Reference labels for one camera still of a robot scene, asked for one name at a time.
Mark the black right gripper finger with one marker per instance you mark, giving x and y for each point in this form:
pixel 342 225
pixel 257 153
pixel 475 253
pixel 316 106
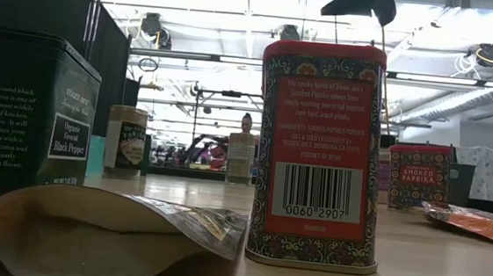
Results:
pixel 385 5
pixel 354 3

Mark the purple label spice bottle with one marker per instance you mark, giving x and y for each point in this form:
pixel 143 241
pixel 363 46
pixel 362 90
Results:
pixel 383 175

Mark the smoked paprika tin red lid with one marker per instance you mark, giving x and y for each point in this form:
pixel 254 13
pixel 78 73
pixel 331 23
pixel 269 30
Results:
pixel 419 187
pixel 319 161

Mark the tan spice jar pale label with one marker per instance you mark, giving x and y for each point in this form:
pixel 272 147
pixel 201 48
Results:
pixel 240 164

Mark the red foil spice packet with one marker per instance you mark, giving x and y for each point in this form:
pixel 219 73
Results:
pixel 482 227

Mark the green black pepper tin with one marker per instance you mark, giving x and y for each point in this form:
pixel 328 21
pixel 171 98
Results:
pixel 146 156
pixel 23 116

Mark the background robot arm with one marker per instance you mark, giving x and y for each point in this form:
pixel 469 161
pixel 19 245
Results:
pixel 210 153

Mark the person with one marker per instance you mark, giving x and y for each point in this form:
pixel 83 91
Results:
pixel 247 122

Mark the horizontal ceiling light beam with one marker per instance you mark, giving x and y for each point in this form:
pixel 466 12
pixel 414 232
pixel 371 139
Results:
pixel 182 56

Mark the white floral cloth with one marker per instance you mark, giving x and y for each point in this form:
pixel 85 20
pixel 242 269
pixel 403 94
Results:
pixel 486 174

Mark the thin black pole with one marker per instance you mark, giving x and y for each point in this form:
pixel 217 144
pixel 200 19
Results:
pixel 95 20
pixel 89 20

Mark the teal plastic bin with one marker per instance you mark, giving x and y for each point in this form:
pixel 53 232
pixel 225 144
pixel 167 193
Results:
pixel 96 157

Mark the brown kraft paper pouch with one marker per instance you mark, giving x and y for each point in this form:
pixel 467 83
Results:
pixel 88 240

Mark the silver air duct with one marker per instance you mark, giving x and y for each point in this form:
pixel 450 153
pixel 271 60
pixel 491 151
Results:
pixel 461 102

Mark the metal gantry frame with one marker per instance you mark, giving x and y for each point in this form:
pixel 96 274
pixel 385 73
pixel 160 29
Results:
pixel 231 93

